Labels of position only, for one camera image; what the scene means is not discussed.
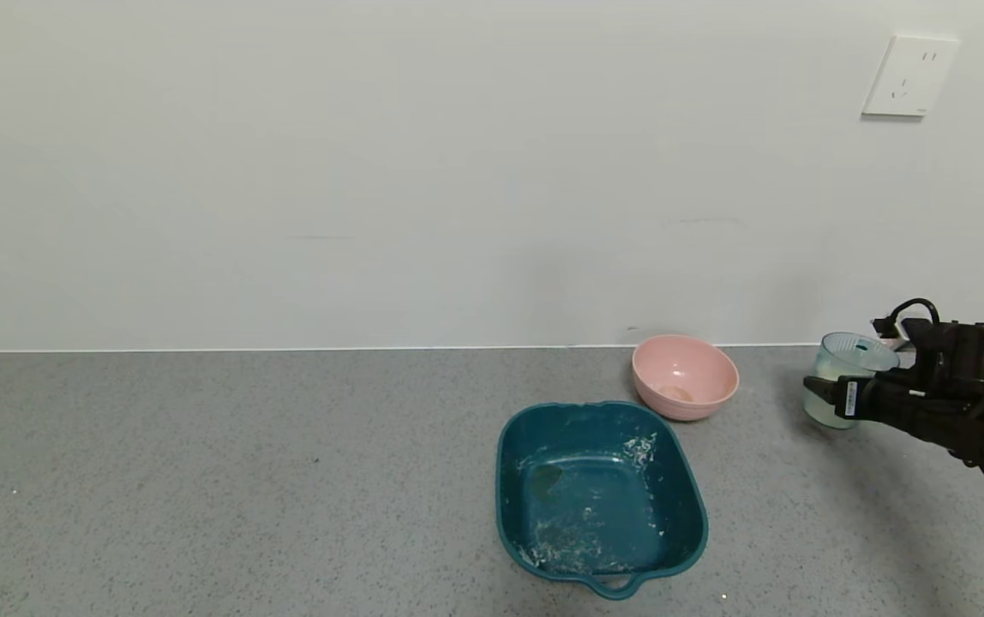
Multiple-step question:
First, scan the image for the pink bowl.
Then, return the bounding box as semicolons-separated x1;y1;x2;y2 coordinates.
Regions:
631;334;740;422

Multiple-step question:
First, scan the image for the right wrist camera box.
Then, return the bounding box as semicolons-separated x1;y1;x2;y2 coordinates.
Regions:
873;317;984;397

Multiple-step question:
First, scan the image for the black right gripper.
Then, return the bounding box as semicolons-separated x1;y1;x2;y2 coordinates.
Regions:
802;371;920;424

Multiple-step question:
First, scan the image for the teal plastic tray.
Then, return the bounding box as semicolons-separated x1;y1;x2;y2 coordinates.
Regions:
495;400;709;600

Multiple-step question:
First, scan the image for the white wall socket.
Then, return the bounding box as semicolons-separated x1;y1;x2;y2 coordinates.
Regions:
861;34;961;118

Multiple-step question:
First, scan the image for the black camera cable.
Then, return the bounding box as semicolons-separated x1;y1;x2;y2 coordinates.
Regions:
885;297;941;337

